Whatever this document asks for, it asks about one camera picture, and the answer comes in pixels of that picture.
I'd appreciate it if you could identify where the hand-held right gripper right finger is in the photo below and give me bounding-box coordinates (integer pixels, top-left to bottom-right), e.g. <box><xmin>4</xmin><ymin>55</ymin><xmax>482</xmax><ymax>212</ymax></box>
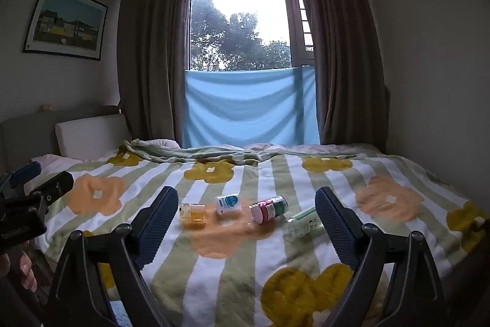
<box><xmin>315</xmin><ymin>186</ymin><xmax>449</xmax><ymax>327</ymax></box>

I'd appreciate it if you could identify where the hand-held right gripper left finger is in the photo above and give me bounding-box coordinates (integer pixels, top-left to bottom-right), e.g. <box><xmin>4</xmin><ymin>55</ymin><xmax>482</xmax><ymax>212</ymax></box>
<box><xmin>43</xmin><ymin>186</ymin><xmax>180</xmax><ymax>327</ymax></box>

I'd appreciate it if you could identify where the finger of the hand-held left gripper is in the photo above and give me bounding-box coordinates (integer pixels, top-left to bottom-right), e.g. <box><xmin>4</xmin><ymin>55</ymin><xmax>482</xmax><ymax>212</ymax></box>
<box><xmin>8</xmin><ymin>161</ymin><xmax>43</xmax><ymax>193</ymax></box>
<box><xmin>24</xmin><ymin>171</ymin><xmax>75</xmax><ymax>206</ymax></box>

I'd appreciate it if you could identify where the amber square bottle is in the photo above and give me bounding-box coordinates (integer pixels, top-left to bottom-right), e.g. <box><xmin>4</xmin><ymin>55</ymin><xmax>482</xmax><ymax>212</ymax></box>
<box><xmin>179</xmin><ymin>202</ymin><xmax>208</xmax><ymax>229</ymax></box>

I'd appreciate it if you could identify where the person's left hand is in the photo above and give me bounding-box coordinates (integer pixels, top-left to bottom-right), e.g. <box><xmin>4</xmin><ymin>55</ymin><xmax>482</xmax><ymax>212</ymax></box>
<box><xmin>0</xmin><ymin>249</ymin><xmax>38</xmax><ymax>294</ymax></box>

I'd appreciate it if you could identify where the white pillow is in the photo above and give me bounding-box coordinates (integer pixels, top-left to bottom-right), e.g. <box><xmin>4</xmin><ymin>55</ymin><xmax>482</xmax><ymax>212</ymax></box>
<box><xmin>30</xmin><ymin>154</ymin><xmax>84</xmax><ymax>173</ymax></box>

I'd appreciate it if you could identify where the clear green-label bottle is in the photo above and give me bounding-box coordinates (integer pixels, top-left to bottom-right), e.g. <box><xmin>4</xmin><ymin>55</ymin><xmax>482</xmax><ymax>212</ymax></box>
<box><xmin>282</xmin><ymin>207</ymin><xmax>326</xmax><ymax>240</ymax></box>

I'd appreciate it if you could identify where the grey headboard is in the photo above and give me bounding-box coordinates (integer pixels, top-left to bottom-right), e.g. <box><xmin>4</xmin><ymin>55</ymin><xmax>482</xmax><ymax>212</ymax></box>
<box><xmin>0</xmin><ymin>104</ymin><xmax>124</xmax><ymax>176</ymax></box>

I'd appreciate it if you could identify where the white cushion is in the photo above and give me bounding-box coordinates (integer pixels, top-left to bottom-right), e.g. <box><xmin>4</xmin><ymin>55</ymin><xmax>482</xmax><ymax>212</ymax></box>
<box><xmin>55</xmin><ymin>113</ymin><xmax>133</xmax><ymax>162</ymax></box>

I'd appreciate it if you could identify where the red and green bottle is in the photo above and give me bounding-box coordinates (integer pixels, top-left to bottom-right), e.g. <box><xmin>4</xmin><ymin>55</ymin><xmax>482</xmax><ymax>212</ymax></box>
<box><xmin>248</xmin><ymin>196</ymin><xmax>290</xmax><ymax>225</ymax></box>

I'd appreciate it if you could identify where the small white blue-label jar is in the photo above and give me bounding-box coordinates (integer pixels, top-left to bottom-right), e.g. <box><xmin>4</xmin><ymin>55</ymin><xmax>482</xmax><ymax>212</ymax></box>
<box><xmin>215</xmin><ymin>193</ymin><xmax>242</xmax><ymax>216</ymax></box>

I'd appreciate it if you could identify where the white bed sheet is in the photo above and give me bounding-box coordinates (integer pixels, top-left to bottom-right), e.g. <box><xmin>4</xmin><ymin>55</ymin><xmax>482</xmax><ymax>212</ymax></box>
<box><xmin>147</xmin><ymin>137</ymin><xmax>382</xmax><ymax>156</ymax></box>

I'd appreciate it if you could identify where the striped flower-print blanket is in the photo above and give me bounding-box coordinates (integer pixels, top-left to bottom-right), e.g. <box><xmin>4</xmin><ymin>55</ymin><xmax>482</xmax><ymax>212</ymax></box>
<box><xmin>36</xmin><ymin>139</ymin><xmax>490</xmax><ymax>327</ymax></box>

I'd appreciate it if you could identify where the light blue hanging cloth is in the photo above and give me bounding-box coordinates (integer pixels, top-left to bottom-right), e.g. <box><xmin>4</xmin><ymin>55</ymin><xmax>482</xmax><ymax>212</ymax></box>
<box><xmin>183</xmin><ymin>66</ymin><xmax>321</xmax><ymax>150</ymax></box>

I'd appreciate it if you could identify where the brown curtain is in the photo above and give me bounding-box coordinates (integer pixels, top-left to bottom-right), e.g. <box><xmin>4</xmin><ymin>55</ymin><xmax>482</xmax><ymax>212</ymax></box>
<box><xmin>295</xmin><ymin>0</ymin><xmax>391</xmax><ymax>146</ymax></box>
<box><xmin>116</xmin><ymin>0</ymin><xmax>194</xmax><ymax>150</ymax></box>

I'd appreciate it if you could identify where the window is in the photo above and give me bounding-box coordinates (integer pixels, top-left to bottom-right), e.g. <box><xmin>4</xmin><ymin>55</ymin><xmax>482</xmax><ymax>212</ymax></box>
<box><xmin>189</xmin><ymin>0</ymin><xmax>317</xmax><ymax>73</ymax></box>

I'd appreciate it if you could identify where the framed wall picture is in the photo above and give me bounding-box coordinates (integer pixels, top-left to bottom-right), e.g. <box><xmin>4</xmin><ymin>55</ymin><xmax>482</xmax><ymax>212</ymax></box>
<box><xmin>22</xmin><ymin>0</ymin><xmax>109</xmax><ymax>62</ymax></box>

